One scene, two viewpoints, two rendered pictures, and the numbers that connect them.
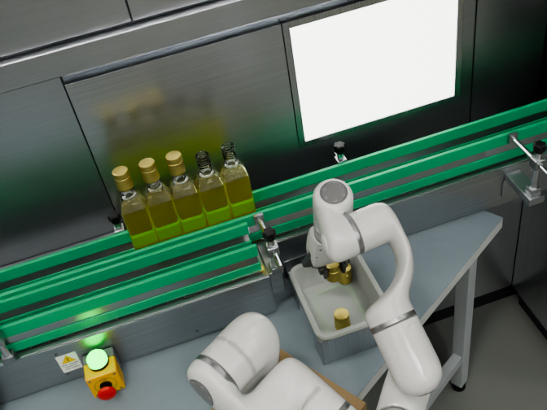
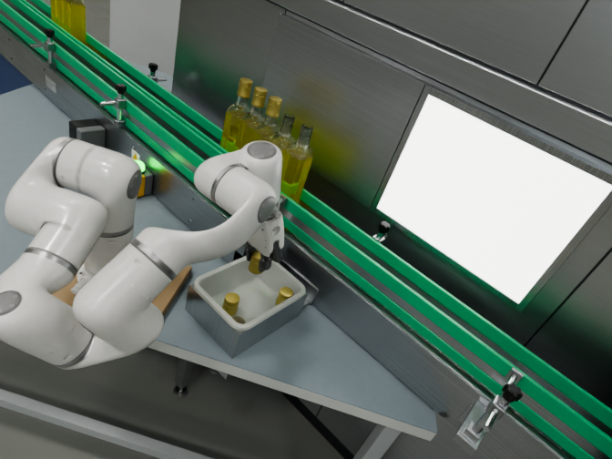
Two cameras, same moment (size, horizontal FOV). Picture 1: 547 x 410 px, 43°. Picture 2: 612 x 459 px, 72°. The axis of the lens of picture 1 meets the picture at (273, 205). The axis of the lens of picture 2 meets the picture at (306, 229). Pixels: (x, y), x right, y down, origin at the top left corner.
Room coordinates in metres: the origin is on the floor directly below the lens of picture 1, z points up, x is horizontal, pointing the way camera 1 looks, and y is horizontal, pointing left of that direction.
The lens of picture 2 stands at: (0.52, -0.62, 1.51)
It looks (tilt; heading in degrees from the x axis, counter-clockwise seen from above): 34 degrees down; 41
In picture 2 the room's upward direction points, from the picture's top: 20 degrees clockwise
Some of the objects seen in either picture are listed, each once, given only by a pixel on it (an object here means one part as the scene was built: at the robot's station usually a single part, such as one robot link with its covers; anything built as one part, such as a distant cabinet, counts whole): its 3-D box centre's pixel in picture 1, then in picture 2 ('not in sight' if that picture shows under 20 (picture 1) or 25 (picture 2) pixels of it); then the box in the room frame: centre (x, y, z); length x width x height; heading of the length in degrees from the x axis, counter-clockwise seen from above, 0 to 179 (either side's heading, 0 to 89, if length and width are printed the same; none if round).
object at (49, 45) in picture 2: not in sight; (43, 49); (0.86, 1.06, 0.94); 0.07 x 0.04 x 0.13; 10
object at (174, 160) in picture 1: (175, 163); (273, 106); (1.18, 0.19, 1.14); 0.04 x 0.04 x 0.04
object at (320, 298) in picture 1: (339, 302); (249, 298); (1.01, -0.11, 0.80); 0.22 x 0.17 x 0.09; 10
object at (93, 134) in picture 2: not in sight; (86, 137); (0.89, 0.71, 0.79); 0.08 x 0.08 x 0.08; 10
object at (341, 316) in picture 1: (342, 319); (230, 303); (0.96, -0.10, 0.79); 0.04 x 0.04 x 0.04
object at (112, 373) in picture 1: (104, 373); (135, 181); (0.95, 0.44, 0.79); 0.07 x 0.07 x 0.07; 10
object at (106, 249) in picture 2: not in sight; (104, 254); (0.75, 0.08, 0.85); 0.16 x 0.13 x 0.15; 36
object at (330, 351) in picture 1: (335, 296); (256, 296); (1.03, -0.10, 0.79); 0.27 x 0.17 x 0.08; 10
